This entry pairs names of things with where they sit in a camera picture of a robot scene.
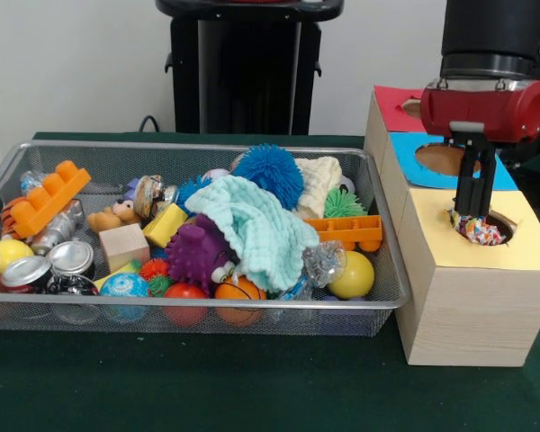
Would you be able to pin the mint green cloth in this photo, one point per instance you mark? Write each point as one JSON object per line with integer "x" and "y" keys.
{"x": 261, "y": 234}

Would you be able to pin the orange studded toy brick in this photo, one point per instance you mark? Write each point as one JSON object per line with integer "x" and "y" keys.
{"x": 49, "y": 200}

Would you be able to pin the plain yellow ball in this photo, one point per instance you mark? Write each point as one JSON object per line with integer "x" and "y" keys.
{"x": 353, "y": 274}

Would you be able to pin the colourful patterned cloth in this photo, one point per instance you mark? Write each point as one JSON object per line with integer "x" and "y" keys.
{"x": 477, "y": 231}

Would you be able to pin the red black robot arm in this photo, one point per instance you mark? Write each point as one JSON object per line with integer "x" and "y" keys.
{"x": 490, "y": 27}

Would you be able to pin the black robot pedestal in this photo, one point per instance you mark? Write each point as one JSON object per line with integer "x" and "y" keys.
{"x": 234, "y": 81}

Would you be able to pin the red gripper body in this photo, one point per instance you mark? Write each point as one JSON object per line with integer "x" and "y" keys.
{"x": 477, "y": 110}

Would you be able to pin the purple spiky monster toy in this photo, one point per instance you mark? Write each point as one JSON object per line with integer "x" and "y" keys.
{"x": 193, "y": 252}

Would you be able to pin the blue spiky rubber ball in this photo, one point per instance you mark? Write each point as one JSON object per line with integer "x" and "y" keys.
{"x": 267, "y": 173}

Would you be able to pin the cream knitted cloth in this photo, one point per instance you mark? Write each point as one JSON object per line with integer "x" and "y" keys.
{"x": 319, "y": 189}

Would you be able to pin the green spiky rubber ball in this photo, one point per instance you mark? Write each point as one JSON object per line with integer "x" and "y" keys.
{"x": 344, "y": 204}

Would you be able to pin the silver mesh bin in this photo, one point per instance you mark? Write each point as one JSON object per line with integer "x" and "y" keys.
{"x": 49, "y": 317}

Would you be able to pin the orange wheeled toy brick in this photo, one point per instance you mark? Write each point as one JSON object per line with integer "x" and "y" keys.
{"x": 346, "y": 228}

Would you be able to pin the wooden box three holes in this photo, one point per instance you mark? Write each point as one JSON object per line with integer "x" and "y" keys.
{"x": 477, "y": 315}

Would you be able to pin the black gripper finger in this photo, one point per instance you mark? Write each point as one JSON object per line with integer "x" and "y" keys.
{"x": 467, "y": 180}
{"x": 486, "y": 180}

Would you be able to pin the orange toy basketball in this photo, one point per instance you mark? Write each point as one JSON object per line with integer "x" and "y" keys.
{"x": 238, "y": 292}

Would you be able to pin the red soda can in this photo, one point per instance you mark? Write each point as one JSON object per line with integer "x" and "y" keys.
{"x": 24, "y": 274}

